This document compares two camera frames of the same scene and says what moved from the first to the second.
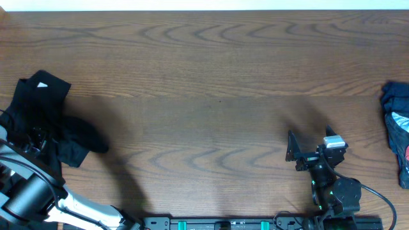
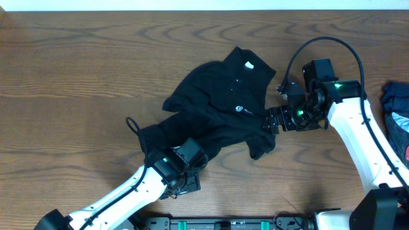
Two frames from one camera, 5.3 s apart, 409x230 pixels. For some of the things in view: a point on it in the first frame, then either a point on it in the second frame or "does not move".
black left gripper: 43,135 → 193,185
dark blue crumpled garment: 395,100 does not move
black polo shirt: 36,114 → 217,104
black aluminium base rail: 273,223 does not move
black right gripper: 308,159 → 272,114
